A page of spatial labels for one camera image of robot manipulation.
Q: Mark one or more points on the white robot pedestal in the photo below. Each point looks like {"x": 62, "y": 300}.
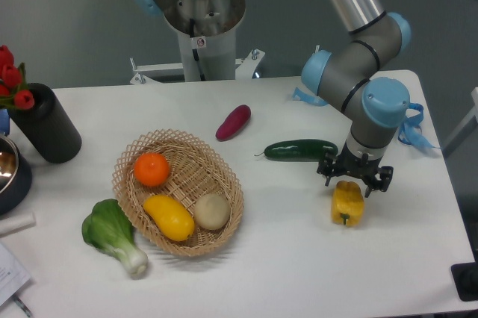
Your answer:
{"x": 206, "y": 32}

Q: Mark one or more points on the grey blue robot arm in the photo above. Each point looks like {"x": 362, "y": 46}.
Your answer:
{"x": 348, "y": 81}

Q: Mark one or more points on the green cucumber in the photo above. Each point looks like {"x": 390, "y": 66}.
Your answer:
{"x": 311, "y": 150}

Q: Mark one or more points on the red tulip flowers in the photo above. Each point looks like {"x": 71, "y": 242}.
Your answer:
{"x": 15, "y": 93}

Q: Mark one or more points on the beige round potato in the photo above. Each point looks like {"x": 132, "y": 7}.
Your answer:
{"x": 211, "y": 211}

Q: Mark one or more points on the purple sweet potato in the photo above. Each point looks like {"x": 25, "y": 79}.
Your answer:
{"x": 234, "y": 123}

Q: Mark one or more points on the patterned pen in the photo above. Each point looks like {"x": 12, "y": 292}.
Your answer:
{"x": 22, "y": 306}

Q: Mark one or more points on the black device at table corner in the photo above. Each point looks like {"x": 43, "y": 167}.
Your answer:
{"x": 465, "y": 280}

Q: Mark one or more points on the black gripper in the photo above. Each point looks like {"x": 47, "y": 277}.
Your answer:
{"x": 362, "y": 167}

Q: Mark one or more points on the dark metal bowl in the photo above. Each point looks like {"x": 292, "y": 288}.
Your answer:
{"x": 16, "y": 176}

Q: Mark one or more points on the green bok choy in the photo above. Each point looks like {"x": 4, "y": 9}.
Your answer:
{"x": 109, "y": 230}

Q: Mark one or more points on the orange tangerine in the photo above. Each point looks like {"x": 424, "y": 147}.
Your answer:
{"x": 151, "y": 169}

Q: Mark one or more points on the white paper sheet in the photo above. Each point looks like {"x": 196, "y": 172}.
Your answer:
{"x": 13, "y": 275}

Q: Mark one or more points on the woven wicker basket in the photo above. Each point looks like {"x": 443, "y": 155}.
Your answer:
{"x": 195, "y": 170}

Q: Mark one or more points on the yellow bell pepper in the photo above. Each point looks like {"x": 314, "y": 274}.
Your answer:
{"x": 347, "y": 204}

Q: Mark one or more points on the black ribbed vase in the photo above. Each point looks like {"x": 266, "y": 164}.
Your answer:
{"x": 47, "y": 126}

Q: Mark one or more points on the yellow mango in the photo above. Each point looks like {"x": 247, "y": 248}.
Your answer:
{"x": 171, "y": 217}

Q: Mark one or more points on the white paper roll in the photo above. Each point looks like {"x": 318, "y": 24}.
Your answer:
{"x": 17, "y": 223}

